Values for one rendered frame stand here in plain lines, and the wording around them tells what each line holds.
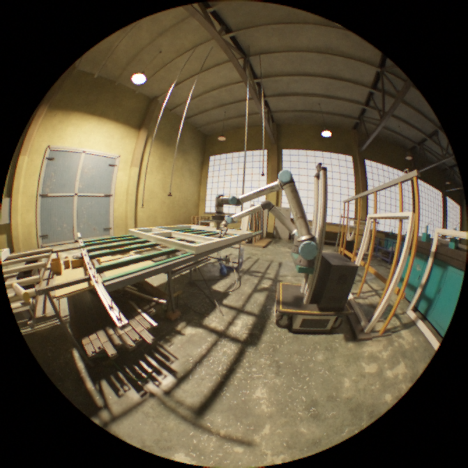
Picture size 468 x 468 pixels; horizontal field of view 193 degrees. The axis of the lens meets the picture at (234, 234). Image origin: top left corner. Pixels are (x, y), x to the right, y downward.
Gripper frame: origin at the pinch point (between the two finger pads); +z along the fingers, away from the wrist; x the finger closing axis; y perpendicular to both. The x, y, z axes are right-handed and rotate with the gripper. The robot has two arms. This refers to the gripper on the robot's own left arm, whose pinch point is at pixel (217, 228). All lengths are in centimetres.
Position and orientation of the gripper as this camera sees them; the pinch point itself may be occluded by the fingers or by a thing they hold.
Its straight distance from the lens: 143.0
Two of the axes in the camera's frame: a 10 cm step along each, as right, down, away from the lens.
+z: -0.7, 9.9, 1.3
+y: -4.3, 0.9, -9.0
